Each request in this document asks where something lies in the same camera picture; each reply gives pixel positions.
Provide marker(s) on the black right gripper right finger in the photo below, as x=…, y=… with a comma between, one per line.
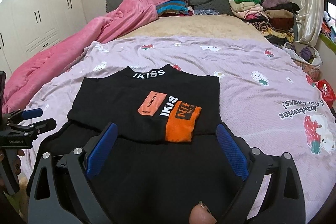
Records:
x=283, y=201

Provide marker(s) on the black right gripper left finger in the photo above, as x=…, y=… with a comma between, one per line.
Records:
x=83, y=163

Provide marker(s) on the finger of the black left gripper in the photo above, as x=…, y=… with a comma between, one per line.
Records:
x=18, y=116
x=21, y=132

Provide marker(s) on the black sweater with orange cuffs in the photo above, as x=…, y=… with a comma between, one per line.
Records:
x=166, y=158

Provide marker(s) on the striped blue folded clothes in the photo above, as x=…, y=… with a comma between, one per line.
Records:
x=174, y=7

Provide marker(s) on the pile of folded clothes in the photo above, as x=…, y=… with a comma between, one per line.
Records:
x=274, y=19

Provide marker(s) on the left hand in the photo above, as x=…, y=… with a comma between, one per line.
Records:
x=16, y=166

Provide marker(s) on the right hand thumb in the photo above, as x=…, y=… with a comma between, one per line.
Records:
x=200, y=214

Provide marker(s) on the pink quilt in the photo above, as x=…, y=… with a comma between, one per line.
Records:
x=40, y=69

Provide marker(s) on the lilac strawberry print bedsheet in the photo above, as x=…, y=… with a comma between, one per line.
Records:
x=264, y=97

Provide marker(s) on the white wardrobe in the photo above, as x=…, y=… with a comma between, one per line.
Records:
x=32, y=26

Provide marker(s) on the red plastic bag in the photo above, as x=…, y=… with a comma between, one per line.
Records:
x=328, y=95

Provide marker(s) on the white bag with purple cloth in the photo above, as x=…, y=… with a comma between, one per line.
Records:
x=303, y=53

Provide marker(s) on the beige mattress cover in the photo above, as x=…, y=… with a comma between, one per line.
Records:
x=206, y=26

